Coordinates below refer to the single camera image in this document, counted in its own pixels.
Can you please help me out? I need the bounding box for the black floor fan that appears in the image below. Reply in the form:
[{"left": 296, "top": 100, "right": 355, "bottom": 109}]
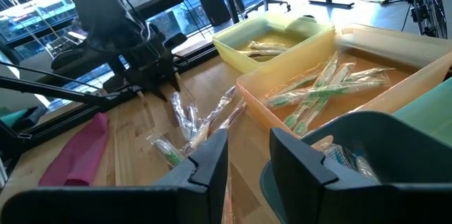
[{"left": 404, "top": 0, "right": 449, "bottom": 40}]

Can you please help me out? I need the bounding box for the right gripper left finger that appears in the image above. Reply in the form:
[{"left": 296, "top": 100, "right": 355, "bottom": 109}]
[{"left": 156, "top": 128, "right": 230, "bottom": 224}]

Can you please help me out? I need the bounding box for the yellow plastic bin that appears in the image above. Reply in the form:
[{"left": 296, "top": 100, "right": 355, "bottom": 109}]
[{"left": 211, "top": 11, "right": 336, "bottom": 75}]

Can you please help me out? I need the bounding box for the large black framed window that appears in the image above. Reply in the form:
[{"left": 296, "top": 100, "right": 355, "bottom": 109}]
[{"left": 0, "top": 0, "right": 319, "bottom": 90}]

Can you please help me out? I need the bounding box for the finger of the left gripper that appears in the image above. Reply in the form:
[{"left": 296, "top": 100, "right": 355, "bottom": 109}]
[
  {"left": 166, "top": 71, "right": 182, "bottom": 93},
  {"left": 153, "top": 78, "right": 171, "bottom": 103}
]

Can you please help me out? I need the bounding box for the orange plastic bin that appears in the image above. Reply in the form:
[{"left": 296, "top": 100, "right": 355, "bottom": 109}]
[{"left": 235, "top": 22, "right": 452, "bottom": 140}]

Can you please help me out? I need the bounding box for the black keyboard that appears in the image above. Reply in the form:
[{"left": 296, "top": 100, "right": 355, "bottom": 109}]
[{"left": 45, "top": 33, "right": 88, "bottom": 59}]

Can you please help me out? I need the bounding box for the black fan power cable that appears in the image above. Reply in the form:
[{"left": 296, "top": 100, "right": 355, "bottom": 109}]
[{"left": 333, "top": 0, "right": 412, "bottom": 33}]

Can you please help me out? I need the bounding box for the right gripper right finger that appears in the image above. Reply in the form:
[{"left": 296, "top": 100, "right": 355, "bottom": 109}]
[{"left": 270, "top": 127, "right": 381, "bottom": 224}]

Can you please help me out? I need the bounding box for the dark green plastic basket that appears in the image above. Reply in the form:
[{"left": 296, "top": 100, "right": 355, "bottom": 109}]
[{"left": 259, "top": 110, "right": 452, "bottom": 224}]

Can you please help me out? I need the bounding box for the blue toothbrush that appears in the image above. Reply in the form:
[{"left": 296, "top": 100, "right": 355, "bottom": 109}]
[
  {"left": 352, "top": 153, "right": 381, "bottom": 184},
  {"left": 323, "top": 141, "right": 357, "bottom": 174}
]

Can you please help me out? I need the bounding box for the magenta cloth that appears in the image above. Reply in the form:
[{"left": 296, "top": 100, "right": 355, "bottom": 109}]
[{"left": 37, "top": 112, "right": 109, "bottom": 187}]

